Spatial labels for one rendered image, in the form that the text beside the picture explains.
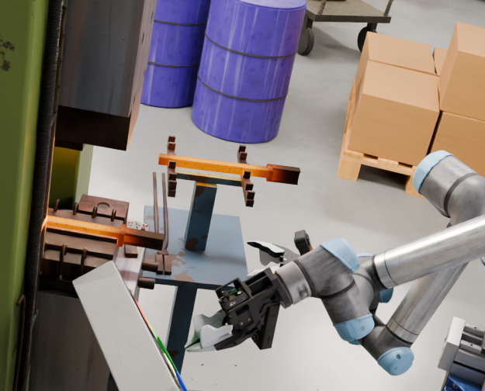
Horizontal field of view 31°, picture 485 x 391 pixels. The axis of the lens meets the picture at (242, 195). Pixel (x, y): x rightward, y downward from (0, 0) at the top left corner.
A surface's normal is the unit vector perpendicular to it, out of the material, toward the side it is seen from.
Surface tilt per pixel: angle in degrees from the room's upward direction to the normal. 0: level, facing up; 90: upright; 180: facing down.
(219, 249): 0
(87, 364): 90
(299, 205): 0
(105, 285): 30
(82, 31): 90
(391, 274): 87
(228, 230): 0
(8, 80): 90
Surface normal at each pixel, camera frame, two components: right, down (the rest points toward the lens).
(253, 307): 0.39, 0.49
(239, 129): 0.08, 0.48
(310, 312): 0.18, -0.87
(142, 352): -0.29, -0.73
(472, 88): -0.21, 0.42
